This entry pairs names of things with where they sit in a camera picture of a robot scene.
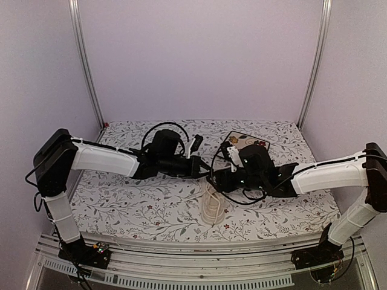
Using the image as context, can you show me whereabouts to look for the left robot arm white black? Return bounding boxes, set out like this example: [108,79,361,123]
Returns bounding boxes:
[25,129,209,262]

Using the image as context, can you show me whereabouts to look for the aluminium frame post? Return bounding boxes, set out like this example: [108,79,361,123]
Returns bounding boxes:
[297,0,333,131]
[68,0,105,129]

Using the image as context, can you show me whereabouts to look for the floral patterned table mat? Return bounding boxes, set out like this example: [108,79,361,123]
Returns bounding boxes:
[70,120,340,242]

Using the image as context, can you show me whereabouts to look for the square floral ceramic plate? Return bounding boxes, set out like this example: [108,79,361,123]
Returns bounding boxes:
[223,130,270,150]

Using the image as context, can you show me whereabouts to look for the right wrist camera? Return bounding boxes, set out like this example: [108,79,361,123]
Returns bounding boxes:
[221,141,242,173]

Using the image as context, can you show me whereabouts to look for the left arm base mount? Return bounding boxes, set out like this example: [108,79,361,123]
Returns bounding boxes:
[58,237,112,269]

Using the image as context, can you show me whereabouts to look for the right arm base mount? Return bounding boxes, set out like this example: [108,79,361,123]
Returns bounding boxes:
[291,240,344,269]

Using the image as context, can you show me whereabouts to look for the right aluminium frame post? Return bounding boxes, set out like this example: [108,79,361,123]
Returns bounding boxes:
[297,0,333,131]

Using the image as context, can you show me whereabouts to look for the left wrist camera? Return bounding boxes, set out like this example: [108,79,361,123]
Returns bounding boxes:
[185,134,203,159]

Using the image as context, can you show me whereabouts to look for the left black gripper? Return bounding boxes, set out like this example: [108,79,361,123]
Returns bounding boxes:
[159,155,213,179]

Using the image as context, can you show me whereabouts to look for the left aluminium frame post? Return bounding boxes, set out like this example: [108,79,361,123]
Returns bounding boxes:
[68,0,105,129]

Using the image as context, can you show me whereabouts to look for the aluminium front rail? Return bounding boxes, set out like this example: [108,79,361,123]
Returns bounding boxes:
[30,235,379,290]

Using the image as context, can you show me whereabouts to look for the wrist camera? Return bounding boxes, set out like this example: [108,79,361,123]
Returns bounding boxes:
[221,141,242,173]
[185,134,203,159]

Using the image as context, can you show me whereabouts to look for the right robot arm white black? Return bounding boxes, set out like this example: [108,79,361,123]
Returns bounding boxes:
[207,143,386,263]

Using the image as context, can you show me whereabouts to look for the white shoelace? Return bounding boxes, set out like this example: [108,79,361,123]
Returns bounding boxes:
[201,181,224,227]

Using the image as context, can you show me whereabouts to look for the cream lace sneaker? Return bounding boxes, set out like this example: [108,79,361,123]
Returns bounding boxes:
[201,182,226,227]

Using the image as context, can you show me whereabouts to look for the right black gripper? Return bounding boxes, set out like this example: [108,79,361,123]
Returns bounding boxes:
[206,167,265,193]

